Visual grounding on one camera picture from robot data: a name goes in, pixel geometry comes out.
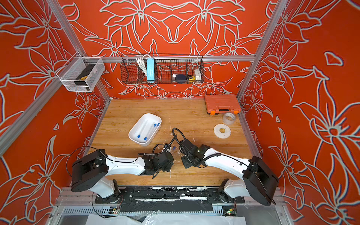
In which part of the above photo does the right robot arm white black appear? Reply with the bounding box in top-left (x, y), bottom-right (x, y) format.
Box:
top-left (179, 139), bottom-right (279, 206)

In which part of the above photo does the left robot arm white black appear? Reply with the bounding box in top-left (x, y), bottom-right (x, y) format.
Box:
top-left (71, 149), bottom-right (174, 199)

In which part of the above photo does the white flat tape roll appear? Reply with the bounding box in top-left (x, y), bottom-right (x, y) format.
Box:
top-left (213, 124), bottom-right (231, 139)

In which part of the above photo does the white plastic tray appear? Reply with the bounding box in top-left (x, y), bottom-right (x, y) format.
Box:
top-left (128, 113), bottom-right (162, 147)

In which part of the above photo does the clear tape roll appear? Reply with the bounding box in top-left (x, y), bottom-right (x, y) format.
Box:
top-left (223, 112), bottom-right (236, 125)

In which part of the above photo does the orange tool case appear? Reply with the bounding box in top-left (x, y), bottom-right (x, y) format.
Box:
top-left (204, 94), bottom-right (241, 115)

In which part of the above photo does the dark round object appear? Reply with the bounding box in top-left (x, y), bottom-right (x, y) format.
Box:
top-left (175, 74), bottom-right (187, 84)

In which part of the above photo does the white small box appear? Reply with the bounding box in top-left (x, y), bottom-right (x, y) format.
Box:
top-left (194, 69), bottom-right (202, 82)

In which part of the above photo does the light blue box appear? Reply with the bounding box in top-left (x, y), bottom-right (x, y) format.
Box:
top-left (146, 58), bottom-right (155, 83)

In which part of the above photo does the black wire basket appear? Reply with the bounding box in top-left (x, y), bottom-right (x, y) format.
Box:
top-left (120, 54), bottom-right (205, 84)

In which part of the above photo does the white cable bundle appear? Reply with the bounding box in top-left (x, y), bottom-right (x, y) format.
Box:
top-left (136, 55), bottom-right (149, 78)

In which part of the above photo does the clear acrylic wall box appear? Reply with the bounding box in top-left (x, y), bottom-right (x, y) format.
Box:
top-left (56, 57), bottom-right (105, 92)

